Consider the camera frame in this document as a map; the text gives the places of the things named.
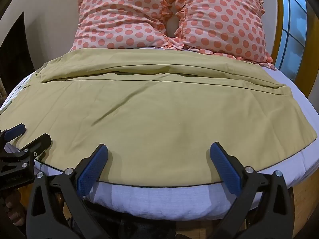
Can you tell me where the dark wooden furniture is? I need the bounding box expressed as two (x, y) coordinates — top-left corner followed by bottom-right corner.
(0, 11), (36, 86)

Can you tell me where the pink polka dot pillow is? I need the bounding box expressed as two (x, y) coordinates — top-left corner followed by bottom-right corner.
(71, 0), (175, 53)
(165, 0), (276, 71)

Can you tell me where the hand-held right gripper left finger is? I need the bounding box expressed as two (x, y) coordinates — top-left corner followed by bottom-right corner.
(26, 144), (110, 239)

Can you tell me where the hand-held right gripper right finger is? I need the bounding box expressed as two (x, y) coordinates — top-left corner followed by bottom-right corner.
(209, 142), (296, 239)

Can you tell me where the bed with white sheet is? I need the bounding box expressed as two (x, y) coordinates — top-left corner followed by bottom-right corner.
(0, 47), (319, 221)

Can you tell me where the person's left hand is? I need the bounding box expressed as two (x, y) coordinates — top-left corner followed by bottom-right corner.
(4, 192), (26, 227)

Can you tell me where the yellow framed window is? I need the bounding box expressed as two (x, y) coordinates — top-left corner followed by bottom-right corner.
(229, 0), (319, 98)

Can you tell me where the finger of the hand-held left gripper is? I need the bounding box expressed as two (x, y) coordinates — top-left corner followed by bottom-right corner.
(18, 133), (53, 159)
(0, 123), (27, 143)

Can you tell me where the olive green bed sheet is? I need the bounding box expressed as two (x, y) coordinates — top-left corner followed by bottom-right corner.
(0, 48), (318, 189)

